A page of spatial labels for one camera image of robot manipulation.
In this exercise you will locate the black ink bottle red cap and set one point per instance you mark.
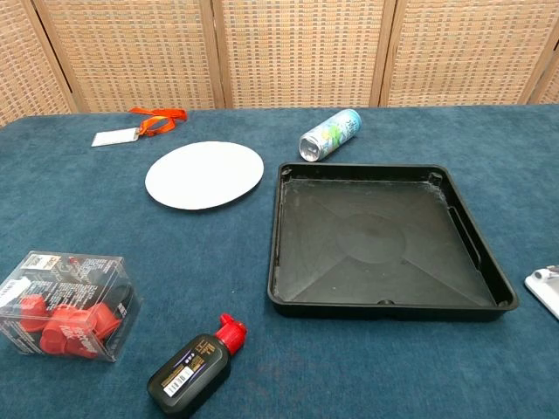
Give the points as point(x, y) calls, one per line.
point(192, 371)

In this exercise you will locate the printed drink can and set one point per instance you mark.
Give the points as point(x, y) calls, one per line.
point(330, 134)

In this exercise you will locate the white badge card holder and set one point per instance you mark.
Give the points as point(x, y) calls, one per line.
point(114, 138)

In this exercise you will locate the white round plate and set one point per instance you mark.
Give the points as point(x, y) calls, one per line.
point(204, 174)

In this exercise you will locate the blue tablecloth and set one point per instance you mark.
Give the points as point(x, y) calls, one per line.
point(218, 262)

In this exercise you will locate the woven folding screen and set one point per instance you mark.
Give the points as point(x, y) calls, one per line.
point(279, 52)

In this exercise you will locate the red snack packet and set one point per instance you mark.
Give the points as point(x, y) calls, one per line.
point(61, 305)

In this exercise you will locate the black square plastic tray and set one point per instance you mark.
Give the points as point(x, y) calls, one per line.
point(375, 235)

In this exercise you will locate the white phone stand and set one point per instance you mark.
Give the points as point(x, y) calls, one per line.
point(546, 290)

